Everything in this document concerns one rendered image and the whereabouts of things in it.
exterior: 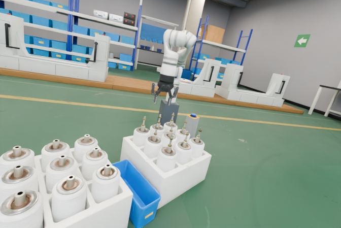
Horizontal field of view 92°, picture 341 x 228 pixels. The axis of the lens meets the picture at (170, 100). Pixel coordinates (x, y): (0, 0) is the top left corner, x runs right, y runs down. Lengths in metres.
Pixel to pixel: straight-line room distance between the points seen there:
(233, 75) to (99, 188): 3.27
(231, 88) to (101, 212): 3.30
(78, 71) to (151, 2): 7.15
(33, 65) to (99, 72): 0.89
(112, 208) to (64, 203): 0.16
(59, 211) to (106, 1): 9.11
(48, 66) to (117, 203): 2.60
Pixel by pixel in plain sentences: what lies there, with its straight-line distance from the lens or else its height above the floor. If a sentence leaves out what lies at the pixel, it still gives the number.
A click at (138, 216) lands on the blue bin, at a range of 0.82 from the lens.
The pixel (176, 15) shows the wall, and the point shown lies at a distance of 9.70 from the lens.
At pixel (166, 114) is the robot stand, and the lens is 1.47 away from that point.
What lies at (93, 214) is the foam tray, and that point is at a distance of 0.68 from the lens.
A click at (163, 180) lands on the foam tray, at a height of 0.17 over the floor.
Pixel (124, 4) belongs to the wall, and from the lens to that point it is 9.39.
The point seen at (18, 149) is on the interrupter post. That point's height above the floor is 0.28.
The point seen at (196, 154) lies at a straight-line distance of 1.01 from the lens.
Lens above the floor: 0.70
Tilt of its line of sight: 15 degrees down
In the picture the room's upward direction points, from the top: 12 degrees clockwise
